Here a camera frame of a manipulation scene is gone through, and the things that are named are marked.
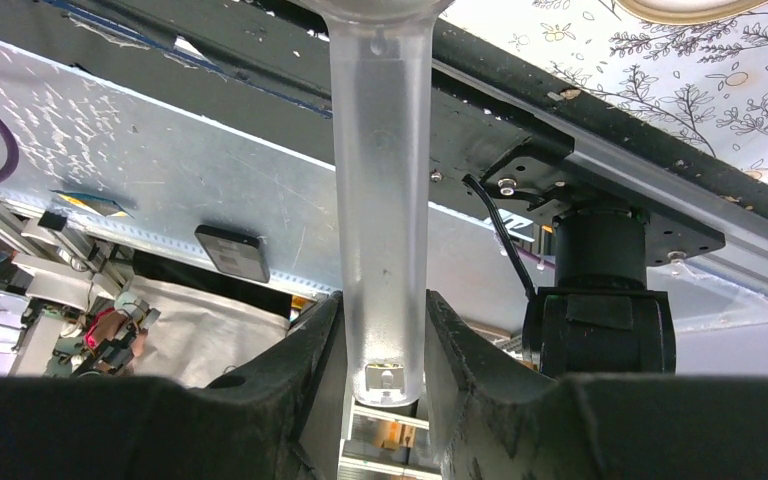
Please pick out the white cloth of operator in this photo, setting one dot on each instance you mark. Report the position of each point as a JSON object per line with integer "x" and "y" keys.
{"x": 200, "y": 336}

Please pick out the clear plastic scoop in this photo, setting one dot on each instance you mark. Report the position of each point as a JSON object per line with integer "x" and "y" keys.
{"x": 380, "y": 199}

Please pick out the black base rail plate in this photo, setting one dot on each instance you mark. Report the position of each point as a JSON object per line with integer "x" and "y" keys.
{"x": 477, "y": 108}

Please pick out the black small device box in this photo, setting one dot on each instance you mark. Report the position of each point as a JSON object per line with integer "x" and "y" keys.
{"x": 234, "y": 254}

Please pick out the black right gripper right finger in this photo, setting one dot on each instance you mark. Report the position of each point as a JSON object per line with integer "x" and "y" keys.
{"x": 478, "y": 397}

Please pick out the floral tablecloth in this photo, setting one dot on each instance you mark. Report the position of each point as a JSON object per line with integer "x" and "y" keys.
{"x": 705, "y": 84}

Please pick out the white round jar lid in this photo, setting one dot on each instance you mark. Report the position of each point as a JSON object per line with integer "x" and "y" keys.
{"x": 687, "y": 12}

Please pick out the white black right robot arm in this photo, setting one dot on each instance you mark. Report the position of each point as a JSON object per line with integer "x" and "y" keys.
{"x": 594, "y": 409}

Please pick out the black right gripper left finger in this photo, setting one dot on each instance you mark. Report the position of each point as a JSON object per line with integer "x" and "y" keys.
{"x": 280, "y": 414}

